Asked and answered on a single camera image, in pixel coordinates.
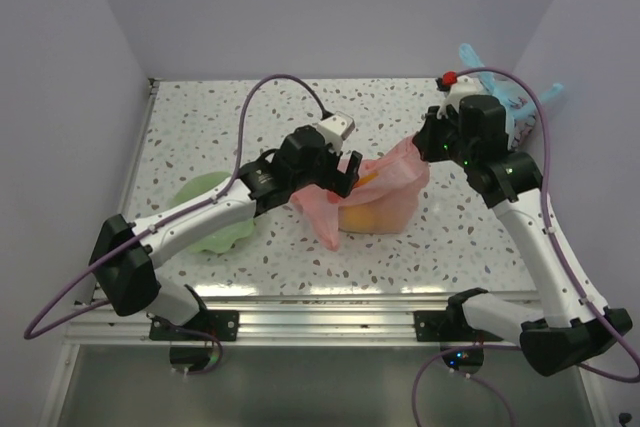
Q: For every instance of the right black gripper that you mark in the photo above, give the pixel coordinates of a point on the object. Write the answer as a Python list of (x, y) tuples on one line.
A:
[(424, 140)]

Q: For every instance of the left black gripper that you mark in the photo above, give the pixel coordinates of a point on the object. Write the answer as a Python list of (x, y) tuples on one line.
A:
[(336, 181)]

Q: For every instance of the pink plastic bag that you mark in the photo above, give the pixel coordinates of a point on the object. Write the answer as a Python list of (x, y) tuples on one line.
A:
[(392, 184)]

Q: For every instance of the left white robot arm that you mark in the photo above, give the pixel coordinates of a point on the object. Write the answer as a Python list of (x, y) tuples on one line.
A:
[(127, 254)]

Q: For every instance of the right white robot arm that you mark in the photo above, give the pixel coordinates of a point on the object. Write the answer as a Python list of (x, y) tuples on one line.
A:
[(574, 322)]

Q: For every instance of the orange fruit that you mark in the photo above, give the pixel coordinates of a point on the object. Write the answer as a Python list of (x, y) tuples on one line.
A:
[(366, 220)]

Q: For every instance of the blue knotted plastic bag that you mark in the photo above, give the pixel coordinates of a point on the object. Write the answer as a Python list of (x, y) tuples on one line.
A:
[(521, 112)]

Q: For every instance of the green plastic plate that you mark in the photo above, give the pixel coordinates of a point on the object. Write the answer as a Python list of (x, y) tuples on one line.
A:
[(223, 240)]

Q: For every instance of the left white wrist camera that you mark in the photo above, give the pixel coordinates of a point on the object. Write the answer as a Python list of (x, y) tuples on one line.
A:
[(335, 130)]

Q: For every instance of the aluminium mounting rail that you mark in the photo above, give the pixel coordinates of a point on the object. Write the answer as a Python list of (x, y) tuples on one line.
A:
[(304, 320)]

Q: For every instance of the right black base bracket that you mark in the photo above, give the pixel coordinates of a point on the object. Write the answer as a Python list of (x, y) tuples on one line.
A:
[(440, 319)]

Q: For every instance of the black base bracket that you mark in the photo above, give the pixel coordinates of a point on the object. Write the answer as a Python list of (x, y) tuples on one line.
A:
[(221, 324), (440, 319)]

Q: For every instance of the left black base bracket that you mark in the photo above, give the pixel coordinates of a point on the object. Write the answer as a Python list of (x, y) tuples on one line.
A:
[(221, 324)]

